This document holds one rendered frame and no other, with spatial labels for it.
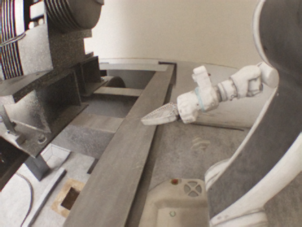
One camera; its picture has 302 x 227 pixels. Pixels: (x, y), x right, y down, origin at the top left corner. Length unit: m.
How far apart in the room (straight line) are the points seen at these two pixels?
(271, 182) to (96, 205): 0.37
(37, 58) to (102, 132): 0.43
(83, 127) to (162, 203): 0.50
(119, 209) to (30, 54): 0.67
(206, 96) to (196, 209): 0.56
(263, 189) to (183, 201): 0.49
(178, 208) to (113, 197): 0.44
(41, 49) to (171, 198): 0.86
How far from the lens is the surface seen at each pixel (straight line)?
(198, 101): 0.40
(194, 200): 0.72
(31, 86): 0.55
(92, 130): 0.60
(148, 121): 0.45
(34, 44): 0.70
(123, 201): 0.37
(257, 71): 0.44
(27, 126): 0.80
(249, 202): 0.32
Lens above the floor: 1.00
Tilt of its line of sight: 32 degrees down
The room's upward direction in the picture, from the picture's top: straight up
